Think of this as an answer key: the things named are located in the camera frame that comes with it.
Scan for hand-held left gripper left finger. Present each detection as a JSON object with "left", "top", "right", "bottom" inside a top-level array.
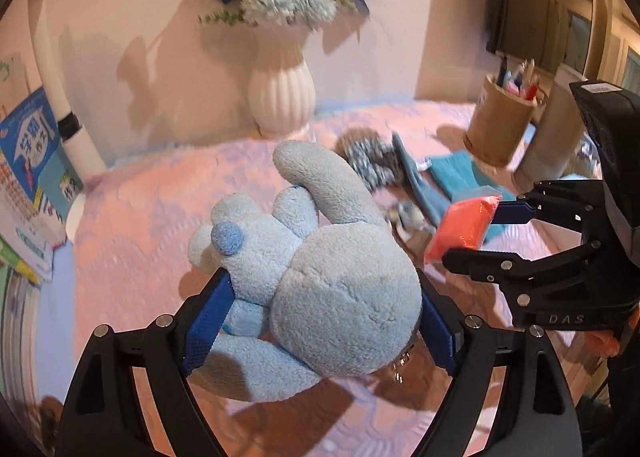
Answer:
[{"left": 54, "top": 267, "right": 236, "bottom": 457}]

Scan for red tissue packet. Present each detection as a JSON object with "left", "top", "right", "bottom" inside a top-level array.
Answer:
[{"left": 423, "top": 195, "right": 502, "bottom": 266}]

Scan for teal cloth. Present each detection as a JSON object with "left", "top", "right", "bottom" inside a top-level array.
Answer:
[{"left": 427, "top": 151, "right": 517, "bottom": 239}]

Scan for pink patterned blanket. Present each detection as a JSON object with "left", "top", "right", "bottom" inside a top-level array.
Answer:
[{"left": 70, "top": 99, "right": 618, "bottom": 457}]

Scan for white lamp pole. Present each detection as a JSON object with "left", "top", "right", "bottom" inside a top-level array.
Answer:
[{"left": 27, "top": 0, "right": 108, "bottom": 176}]

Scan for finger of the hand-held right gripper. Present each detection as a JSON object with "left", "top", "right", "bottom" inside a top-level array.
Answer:
[
  {"left": 442, "top": 239, "right": 618, "bottom": 312},
  {"left": 492, "top": 179, "right": 608, "bottom": 234}
]

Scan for brown fuzzy plush toy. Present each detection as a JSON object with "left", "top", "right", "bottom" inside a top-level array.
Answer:
[{"left": 334, "top": 129, "right": 402, "bottom": 194}]

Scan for white ribbed vase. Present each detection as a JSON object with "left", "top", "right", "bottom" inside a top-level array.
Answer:
[{"left": 248, "top": 24, "right": 317, "bottom": 140}]

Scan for light blue plush toy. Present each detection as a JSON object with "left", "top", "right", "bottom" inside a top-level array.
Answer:
[{"left": 187, "top": 139, "right": 422, "bottom": 404}]

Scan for wooden pen holder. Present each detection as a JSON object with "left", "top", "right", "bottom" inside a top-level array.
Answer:
[{"left": 462, "top": 74, "right": 545, "bottom": 168}]

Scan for grey checkered fabric ribbon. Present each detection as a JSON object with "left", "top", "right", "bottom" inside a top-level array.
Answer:
[{"left": 391, "top": 133, "right": 452, "bottom": 226}]

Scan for pens in holder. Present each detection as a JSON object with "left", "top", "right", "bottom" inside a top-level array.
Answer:
[{"left": 494, "top": 56, "right": 547, "bottom": 102}]

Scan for white green cover book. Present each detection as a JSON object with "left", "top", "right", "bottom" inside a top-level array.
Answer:
[{"left": 0, "top": 172, "right": 70, "bottom": 274}]

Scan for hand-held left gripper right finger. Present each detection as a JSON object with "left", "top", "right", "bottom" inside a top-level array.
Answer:
[{"left": 414, "top": 268, "right": 583, "bottom": 457}]

